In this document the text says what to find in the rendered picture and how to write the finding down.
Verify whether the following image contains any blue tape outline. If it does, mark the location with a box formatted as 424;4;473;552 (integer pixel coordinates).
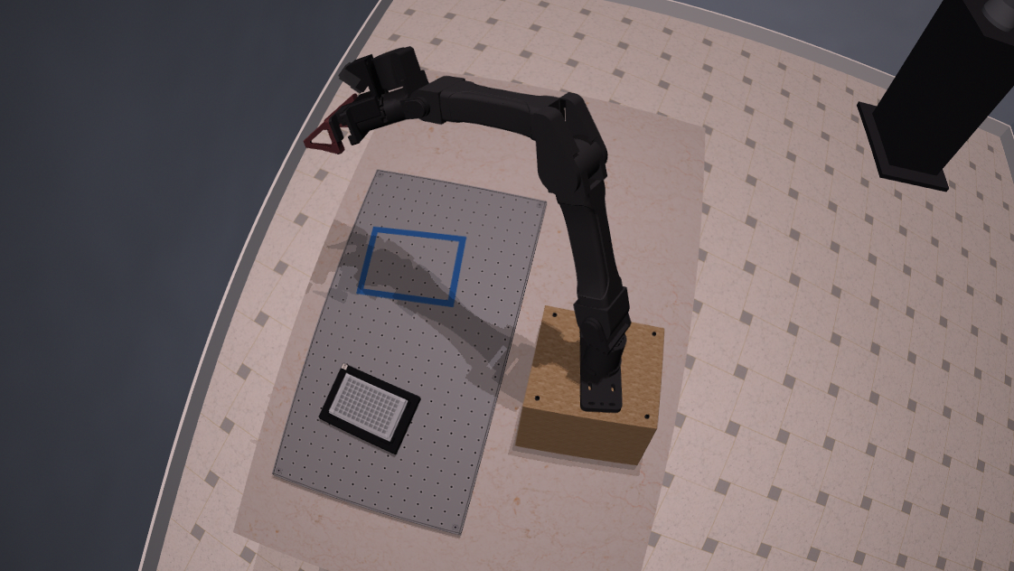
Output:
356;227;466;307

